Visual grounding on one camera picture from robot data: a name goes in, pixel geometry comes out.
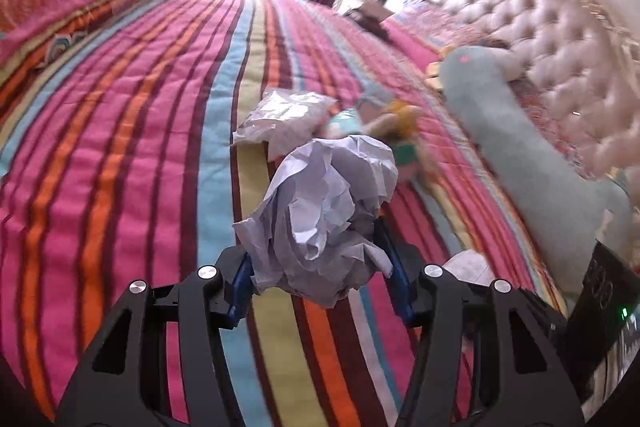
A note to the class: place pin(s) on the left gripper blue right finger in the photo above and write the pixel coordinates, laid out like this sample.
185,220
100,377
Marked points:
399,283

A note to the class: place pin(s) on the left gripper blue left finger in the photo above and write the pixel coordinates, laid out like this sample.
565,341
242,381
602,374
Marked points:
242,291

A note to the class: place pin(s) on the white paper ball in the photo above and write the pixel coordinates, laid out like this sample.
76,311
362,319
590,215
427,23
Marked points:
312,234

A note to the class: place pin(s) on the long light blue bolster pillow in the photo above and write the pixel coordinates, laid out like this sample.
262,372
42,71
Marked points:
565,214

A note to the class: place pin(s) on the striped colourful bedspread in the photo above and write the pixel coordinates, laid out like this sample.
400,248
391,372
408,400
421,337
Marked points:
117,162

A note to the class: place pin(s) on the small doll toy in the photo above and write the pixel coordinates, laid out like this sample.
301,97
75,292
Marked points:
379,114

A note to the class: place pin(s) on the crumpled clear plastic bag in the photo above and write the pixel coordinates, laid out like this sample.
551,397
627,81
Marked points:
284,120

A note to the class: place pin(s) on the tufted cream headboard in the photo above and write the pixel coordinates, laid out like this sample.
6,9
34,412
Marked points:
585,63

